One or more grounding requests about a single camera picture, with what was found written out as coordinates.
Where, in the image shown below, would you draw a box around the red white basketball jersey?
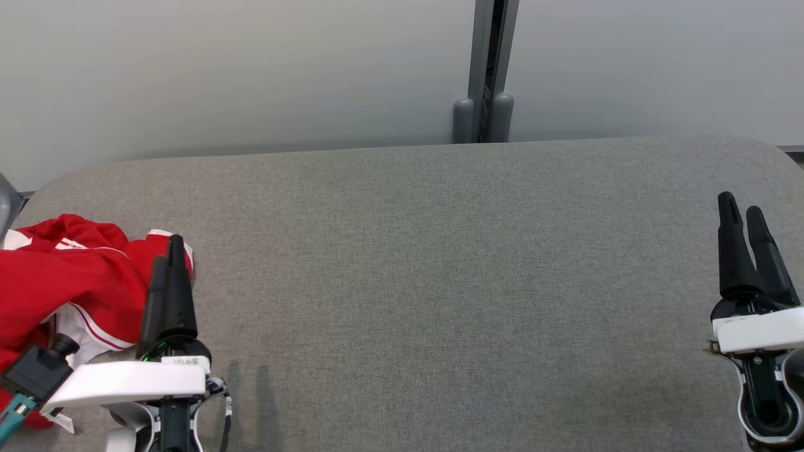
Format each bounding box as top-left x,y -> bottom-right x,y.
0,300 -> 142,435

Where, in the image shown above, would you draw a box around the grey metal frame leg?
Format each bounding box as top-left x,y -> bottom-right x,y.
0,173 -> 24,247

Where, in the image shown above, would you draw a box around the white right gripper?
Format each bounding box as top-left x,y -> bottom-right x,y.
710,191 -> 804,355

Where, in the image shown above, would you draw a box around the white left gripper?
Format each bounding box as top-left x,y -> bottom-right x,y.
41,234 -> 213,416

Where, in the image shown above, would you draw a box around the left camera cable teal plug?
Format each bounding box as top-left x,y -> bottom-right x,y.
0,392 -> 36,444

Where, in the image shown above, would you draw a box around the red white basketball shorts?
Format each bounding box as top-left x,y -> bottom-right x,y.
0,213 -> 195,352

